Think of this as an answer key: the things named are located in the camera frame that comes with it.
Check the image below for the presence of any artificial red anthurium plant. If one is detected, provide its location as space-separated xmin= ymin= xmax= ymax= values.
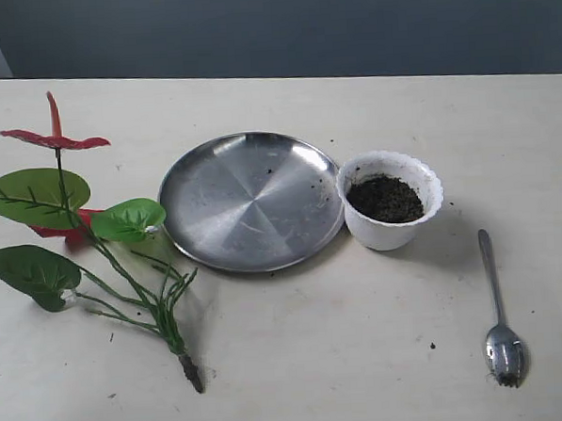
xmin=0 ymin=92 xmax=205 ymax=394

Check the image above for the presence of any small metal spoon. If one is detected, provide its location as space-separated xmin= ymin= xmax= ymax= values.
xmin=477 ymin=229 xmax=528 ymax=388

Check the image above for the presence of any white scalloped plastic pot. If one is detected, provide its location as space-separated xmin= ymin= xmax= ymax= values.
xmin=335 ymin=151 xmax=443 ymax=251

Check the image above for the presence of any dark soil in pot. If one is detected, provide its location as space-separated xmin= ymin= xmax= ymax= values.
xmin=346 ymin=175 xmax=424 ymax=223

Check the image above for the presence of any round stainless steel plate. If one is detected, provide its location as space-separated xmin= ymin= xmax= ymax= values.
xmin=158 ymin=131 xmax=344 ymax=273

